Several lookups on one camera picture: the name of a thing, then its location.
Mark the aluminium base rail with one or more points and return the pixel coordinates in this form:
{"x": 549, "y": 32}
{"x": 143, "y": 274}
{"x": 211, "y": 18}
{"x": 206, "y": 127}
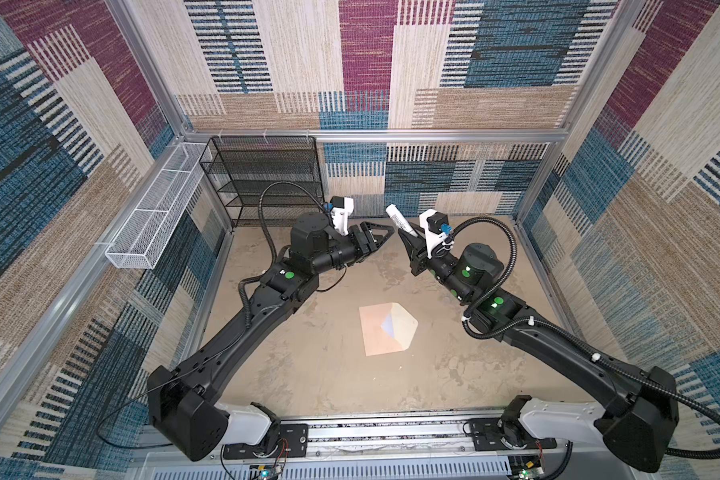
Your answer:
{"x": 401, "y": 445}

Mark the black wire shelf rack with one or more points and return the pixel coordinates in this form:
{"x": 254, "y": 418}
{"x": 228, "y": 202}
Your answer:
{"x": 281, "y": 174}

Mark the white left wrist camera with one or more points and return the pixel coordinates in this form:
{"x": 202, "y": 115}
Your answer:
{"x": 340, "y": 209}

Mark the white glue stick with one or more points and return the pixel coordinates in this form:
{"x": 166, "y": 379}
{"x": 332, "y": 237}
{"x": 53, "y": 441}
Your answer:
{"x": 399, "y": 220}

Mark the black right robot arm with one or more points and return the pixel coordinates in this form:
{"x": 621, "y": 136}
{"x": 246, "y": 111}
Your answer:
{"x": 633, "y": 412}

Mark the blue bordered white letter paper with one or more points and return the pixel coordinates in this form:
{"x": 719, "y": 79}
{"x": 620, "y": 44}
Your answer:
{"x": 388, "y": 326}

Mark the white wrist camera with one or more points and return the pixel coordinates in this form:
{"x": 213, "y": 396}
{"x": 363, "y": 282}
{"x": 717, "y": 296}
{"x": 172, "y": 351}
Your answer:
{"x": 340, "y": 209}
{"x": 437, "y": 232}

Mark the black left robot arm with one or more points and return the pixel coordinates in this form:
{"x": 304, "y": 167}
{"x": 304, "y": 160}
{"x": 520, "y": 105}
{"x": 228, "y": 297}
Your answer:
{"x": 182, "y": 401}

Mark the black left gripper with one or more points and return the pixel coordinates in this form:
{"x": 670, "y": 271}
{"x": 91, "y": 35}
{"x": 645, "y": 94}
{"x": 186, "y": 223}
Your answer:
{"x": 370, "y": 248}

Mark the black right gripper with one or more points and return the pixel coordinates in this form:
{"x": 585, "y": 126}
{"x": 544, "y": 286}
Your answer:
{"x": 414, "y": 252}

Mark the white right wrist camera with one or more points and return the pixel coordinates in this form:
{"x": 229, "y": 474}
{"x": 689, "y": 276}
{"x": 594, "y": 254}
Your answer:
{"x": 437, "y": 232}

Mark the white wire mesh basket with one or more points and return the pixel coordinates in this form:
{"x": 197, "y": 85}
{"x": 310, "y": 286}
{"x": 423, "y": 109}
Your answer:
{"x": 142, "y": 239}

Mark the pink envelope with flap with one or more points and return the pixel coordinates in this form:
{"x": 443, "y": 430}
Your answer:
{"x": 375, "y": 341}

